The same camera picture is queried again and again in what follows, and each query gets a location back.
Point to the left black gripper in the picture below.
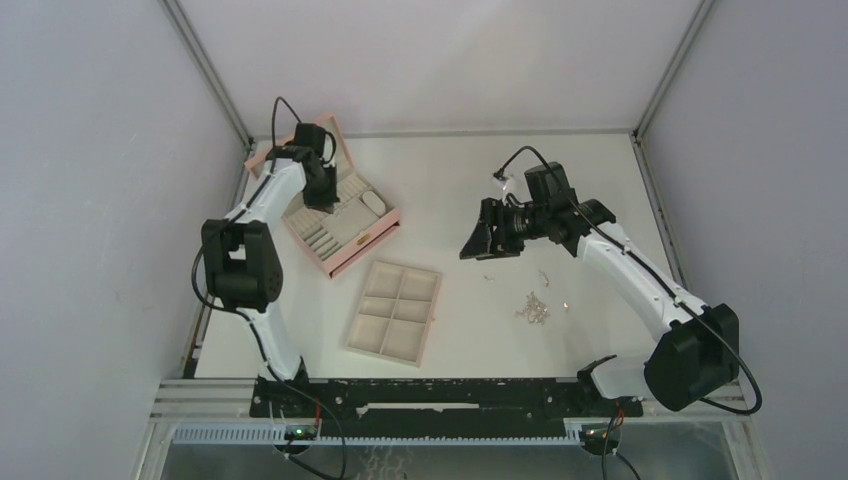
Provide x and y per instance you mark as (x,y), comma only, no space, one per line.
(324,203)

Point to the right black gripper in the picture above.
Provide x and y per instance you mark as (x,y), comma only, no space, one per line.
(485,245)

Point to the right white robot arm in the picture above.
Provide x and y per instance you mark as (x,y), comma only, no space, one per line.
(695,345)

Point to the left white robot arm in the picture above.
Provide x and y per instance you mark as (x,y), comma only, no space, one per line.
(241,265)

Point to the beige six-compartment tray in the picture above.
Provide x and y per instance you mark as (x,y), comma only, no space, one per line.
(394,314)

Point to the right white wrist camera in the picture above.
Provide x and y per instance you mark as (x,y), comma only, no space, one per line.
(505,182)

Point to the black mounting base plate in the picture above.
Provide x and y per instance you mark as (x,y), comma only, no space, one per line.
(521,408)

